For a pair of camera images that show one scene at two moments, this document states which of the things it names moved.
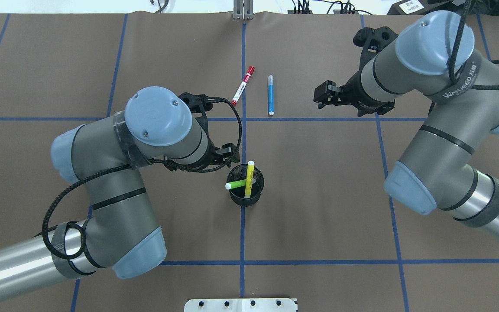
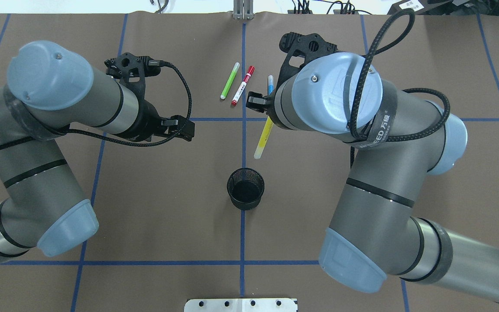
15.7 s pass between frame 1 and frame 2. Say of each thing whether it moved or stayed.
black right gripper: moved
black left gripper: moved
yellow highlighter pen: moved
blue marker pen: stayed
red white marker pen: stayed
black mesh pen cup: stayed
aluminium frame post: stayed
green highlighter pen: moved
